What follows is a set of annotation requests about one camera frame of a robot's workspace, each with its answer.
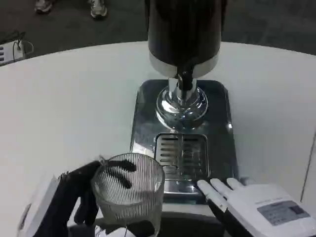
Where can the white box device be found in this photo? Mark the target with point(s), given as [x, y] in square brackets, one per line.
[12, 53]

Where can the clear ribbed glass cup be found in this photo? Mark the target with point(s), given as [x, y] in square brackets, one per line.
[128, 197]

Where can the steel drip tray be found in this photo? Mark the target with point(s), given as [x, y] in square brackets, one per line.
[217, 118]

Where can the black drink dispenser with steel pedestal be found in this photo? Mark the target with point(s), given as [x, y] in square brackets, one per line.
[184, 32]

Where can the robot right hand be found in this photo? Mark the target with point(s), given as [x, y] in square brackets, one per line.
[249, 209]

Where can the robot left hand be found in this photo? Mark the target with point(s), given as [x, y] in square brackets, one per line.
[66, 190]

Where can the black dispenser tap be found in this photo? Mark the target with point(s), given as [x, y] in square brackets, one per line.
[185, 79]

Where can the person's shoe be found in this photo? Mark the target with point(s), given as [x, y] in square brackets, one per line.
[43, 5]
[98, 8]

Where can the slotted steel drip grid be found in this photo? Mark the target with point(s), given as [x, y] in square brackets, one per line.
[172, 153]

